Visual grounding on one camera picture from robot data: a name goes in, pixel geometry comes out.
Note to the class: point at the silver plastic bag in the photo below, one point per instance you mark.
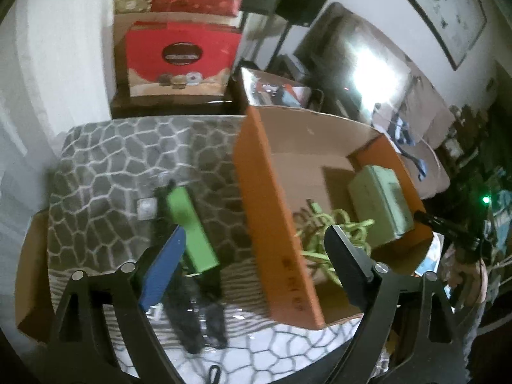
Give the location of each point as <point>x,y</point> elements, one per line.
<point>260,84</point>

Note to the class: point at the gold flat box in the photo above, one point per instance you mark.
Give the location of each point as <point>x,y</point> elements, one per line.
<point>132,5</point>

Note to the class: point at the red paper gift bag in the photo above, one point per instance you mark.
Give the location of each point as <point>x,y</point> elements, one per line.
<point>180,40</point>

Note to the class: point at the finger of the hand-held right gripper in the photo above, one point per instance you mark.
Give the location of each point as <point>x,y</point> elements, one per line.
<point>444,226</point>

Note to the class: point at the cluttered dark shelf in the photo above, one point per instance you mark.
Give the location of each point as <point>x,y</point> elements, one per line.
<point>480,156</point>

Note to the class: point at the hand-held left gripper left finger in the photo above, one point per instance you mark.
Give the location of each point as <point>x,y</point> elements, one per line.
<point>164,272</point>

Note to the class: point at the grey stone-pattern tablecloth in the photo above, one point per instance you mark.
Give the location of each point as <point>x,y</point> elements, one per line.
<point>112,168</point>

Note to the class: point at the dark wooden cabinet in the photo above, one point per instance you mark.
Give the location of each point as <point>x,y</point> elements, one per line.
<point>168,106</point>

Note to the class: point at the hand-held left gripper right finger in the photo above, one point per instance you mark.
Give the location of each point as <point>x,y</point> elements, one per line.
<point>346,264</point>

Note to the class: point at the brown sofa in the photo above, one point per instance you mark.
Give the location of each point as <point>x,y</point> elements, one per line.
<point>332,56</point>

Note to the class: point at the person's right hand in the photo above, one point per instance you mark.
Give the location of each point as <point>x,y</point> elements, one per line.
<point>464,280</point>

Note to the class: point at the pale green tin box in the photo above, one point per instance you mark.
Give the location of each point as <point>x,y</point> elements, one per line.
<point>380,204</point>

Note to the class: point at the small white square packet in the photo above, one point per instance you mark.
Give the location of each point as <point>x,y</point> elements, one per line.
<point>146,208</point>

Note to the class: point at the orange cardboard box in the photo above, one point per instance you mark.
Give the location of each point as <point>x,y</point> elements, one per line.
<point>264,208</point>

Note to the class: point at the green handheld device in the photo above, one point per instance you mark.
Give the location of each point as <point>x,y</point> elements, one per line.
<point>192,228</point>

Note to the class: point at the framed ink painting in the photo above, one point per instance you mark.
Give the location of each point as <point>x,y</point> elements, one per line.
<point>444,4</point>

